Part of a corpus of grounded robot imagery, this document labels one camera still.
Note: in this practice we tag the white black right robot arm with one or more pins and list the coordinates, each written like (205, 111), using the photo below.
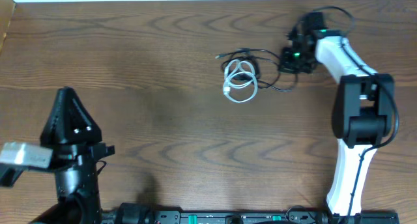
(364, 115)

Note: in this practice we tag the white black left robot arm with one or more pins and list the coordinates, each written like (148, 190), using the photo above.
(78, 198)

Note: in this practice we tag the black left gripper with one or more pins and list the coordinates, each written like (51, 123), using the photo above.
(72, 129)

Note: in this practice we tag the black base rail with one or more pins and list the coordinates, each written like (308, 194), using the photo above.
(130, 213)

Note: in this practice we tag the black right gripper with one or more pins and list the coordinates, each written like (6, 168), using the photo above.
(284, 66)

